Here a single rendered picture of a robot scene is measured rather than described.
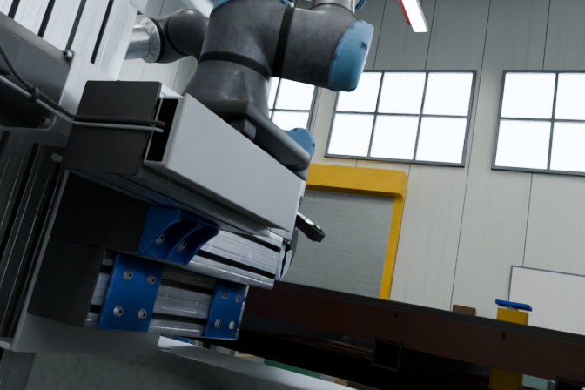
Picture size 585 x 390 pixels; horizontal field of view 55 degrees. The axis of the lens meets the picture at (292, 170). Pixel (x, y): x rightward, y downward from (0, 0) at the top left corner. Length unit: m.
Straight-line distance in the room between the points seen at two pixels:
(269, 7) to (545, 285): 8.80
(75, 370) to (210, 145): 0.96
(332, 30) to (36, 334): 0.58
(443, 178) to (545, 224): 1.76
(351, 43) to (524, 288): 8.74
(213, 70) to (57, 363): 0.85
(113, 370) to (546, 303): 8.52
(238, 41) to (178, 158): 0.41
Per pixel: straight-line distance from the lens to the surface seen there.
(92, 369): 1.38
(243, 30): 0.88
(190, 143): 0.50
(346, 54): 0.88
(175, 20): 1.48
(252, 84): 0.85
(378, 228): 9.97
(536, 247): 9.61
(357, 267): 9.95
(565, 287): 9.51
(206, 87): 0.84
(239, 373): 0.94
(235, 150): 0.57
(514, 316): 1.17
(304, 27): 0.89
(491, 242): 9.65
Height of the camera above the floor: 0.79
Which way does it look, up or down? 14 degrees up
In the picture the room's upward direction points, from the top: 12 degrees clockwise
